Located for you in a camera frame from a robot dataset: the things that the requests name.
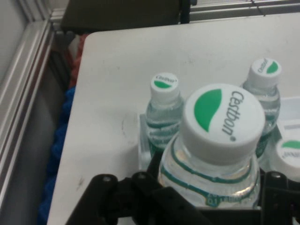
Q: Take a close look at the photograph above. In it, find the blue foam mat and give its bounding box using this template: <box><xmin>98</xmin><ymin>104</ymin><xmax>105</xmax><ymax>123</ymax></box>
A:
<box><xmin>37</xmin><ymin>86</ymin><xmax>78</xmax><ymax>225</ymax></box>

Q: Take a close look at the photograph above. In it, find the side aluminium frame rail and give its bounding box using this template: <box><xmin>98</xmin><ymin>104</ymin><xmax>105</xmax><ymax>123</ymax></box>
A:
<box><xmin>189</xmin><ymin>0</ymin><xmax>300</xmax><ymax>23</ymax></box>

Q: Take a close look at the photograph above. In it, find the aluminium frame post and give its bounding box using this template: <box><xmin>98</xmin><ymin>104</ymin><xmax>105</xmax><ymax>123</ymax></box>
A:
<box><xmin>13</xmin><ymin>0</ymin><xmax>53</xmax><ymax>25</ymax></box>

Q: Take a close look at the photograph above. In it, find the red foam mat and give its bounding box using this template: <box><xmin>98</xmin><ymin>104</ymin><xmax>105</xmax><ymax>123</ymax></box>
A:
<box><xmin>68</xmin><ymin>34</ymin><xmax>86</xmax><ymax>88</ymax></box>

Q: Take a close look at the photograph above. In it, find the dark chair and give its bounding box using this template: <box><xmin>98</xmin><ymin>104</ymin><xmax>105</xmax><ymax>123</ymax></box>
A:
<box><xmin>60</xmin><ymin>0</ymin><xmax>191</xmax><ymax>33</ymax></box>

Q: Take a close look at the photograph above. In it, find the water bottle green label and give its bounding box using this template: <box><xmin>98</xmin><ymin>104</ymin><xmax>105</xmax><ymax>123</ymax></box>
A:
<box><xmin>158</xmin><ymin>83</ymin><xmax>266</xmax><ymax>210</ymax></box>
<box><xmin>259</xmin><ymin>138</ymin><xmax>300</xmax><ymax>179</ymax></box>
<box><xmin>241</xmin><ymin>58</ymin><xmax>283</xmax><ymax>160</ymax></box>
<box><xmin>145</xmin><ymin>72</ymin><xmax>186</xmax><ymax>151</ymax></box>

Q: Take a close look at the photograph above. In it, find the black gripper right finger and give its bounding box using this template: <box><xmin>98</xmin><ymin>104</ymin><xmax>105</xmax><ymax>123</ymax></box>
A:
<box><xmin>254</xmin><ymin>170</ymin><xmax>300</xmax><ymax>225</ymax></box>

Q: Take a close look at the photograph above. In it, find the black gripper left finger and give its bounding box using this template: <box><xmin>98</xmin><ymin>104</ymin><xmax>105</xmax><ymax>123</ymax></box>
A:
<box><xmin>65</xmin><ymin>151</ymin><xmax>212</xmax><ymax>225</ymax></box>

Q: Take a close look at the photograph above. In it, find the horizontal aluminium frame rail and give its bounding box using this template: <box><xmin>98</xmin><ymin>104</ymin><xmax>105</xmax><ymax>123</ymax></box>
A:
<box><xmin>0</xmin><ymin>21</ymin><xmax>56</xmax><ymax>211</ymax></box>

